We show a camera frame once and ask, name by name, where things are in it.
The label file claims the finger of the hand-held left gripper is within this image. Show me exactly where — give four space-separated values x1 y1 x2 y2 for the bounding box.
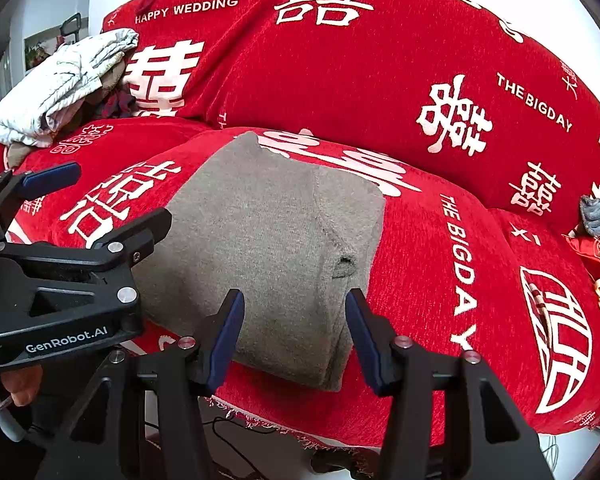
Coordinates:
0 162 82 261
0 208 173 313

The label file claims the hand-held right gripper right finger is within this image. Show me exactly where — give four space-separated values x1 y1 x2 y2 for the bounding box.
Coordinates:
345 287 556 480

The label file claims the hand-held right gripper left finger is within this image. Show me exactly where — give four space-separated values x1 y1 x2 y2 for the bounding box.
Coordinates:
35 288 246 480

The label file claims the grey knit sweater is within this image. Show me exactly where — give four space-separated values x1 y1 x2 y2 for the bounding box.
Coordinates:
132 131 386 393

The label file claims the person's left hand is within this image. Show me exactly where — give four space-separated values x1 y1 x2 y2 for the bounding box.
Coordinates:
2 364 43 407

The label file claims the white crumpled cloth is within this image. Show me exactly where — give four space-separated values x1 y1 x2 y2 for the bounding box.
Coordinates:
0 28 140 148

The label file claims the grey metal tube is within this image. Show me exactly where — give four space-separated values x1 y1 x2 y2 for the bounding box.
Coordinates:
0 370 27 442

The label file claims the dark plaid cloth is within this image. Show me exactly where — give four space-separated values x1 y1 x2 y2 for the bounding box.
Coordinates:
96 87 138 120

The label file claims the blue-grey crumpled cloth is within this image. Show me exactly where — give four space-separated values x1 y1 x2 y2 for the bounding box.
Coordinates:
579 182 600 238

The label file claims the red printed sofa cover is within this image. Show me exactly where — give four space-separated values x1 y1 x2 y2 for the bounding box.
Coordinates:
0 0 600 453

